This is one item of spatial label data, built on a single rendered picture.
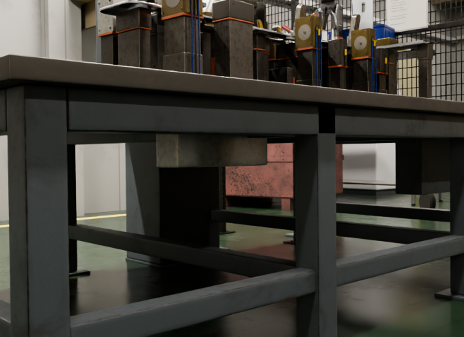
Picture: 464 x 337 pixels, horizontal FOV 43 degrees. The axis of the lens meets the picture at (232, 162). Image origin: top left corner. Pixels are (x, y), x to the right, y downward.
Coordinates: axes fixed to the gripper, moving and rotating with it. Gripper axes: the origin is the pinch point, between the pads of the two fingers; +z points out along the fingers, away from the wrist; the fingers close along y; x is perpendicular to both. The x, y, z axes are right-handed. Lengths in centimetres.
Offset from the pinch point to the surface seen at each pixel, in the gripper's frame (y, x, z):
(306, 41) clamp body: 19.0, -43.5, 9.7
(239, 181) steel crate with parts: -233, 190, 78
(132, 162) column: -86, -46, 55
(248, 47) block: 21, -78, 16
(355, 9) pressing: -2.8, 26.6, -18.1
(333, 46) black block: 16.4, -22.0, 8.6
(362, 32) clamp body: 21.8, -8.4, 1.9
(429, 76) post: 40.0, 14.6, 20.1
